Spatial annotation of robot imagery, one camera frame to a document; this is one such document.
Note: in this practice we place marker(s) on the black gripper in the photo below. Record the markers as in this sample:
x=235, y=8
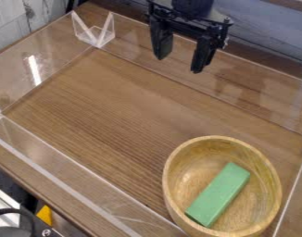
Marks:
x=190, y=12

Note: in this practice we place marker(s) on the brown wooden bowl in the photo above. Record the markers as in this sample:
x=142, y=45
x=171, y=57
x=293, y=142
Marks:
x=192, y=165

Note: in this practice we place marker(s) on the green rectangular block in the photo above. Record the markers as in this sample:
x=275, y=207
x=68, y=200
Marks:
x=211, y=202

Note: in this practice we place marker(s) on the yellow label sticker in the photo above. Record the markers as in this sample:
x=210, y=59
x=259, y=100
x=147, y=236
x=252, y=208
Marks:
x=44, y=215

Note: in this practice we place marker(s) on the clear acrylic corner bracket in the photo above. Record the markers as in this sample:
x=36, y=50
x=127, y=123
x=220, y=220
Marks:
x=96, y=36

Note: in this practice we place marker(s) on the clear acrylic enclosure wall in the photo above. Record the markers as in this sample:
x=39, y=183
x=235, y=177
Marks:
x=92, y=117

